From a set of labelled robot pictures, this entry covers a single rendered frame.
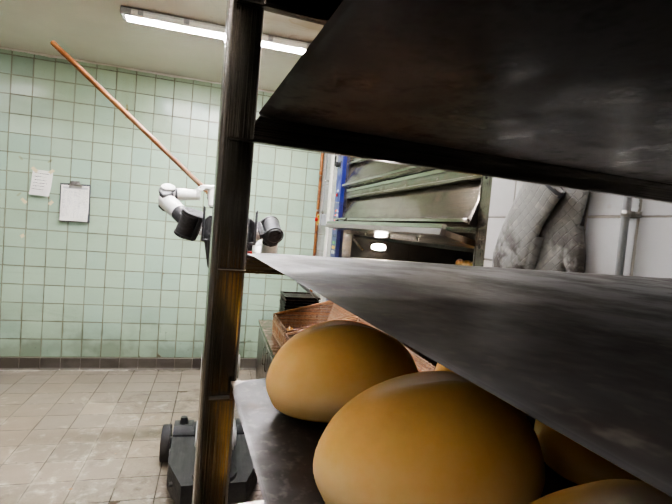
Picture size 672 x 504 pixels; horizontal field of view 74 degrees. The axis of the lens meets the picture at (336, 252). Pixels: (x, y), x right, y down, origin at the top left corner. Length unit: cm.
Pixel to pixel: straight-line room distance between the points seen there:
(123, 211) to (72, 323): 105
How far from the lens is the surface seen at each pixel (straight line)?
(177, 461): 257
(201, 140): 425
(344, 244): 343
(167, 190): 263
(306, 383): 26
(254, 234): 235
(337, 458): 18
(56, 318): 447
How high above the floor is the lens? 139
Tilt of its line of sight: 3 degrees down
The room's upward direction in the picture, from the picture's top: 5 degrees clockwise
